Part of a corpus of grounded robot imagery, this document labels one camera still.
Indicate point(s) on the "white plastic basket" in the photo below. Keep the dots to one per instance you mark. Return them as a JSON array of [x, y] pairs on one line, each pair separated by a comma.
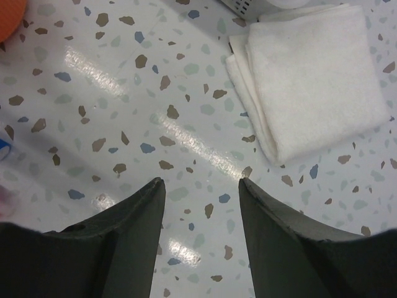
[[252, 9]]

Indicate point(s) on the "white folded towel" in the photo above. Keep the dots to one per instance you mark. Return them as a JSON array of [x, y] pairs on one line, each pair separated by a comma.
[[306, 79]]

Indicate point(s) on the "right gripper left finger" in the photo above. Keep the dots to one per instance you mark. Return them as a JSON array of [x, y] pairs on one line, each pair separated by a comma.
[[111, 254]]

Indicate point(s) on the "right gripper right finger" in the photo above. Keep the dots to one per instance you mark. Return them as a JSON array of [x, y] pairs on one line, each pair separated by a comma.
[[293, 255]]

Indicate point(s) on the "orange round divided organizer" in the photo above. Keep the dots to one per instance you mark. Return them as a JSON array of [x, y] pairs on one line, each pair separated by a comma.
[[11, 14]]

